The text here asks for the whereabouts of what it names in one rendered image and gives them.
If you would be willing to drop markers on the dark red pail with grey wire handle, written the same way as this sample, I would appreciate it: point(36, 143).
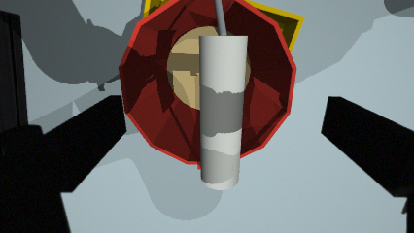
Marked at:
point(207, 86)

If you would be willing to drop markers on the yellow shallow tray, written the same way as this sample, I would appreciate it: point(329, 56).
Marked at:
point(289, 23)

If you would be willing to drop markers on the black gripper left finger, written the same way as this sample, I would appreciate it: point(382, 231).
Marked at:
point(37, 167)

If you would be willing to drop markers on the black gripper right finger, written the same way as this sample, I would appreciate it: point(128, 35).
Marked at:
point(383, 148)

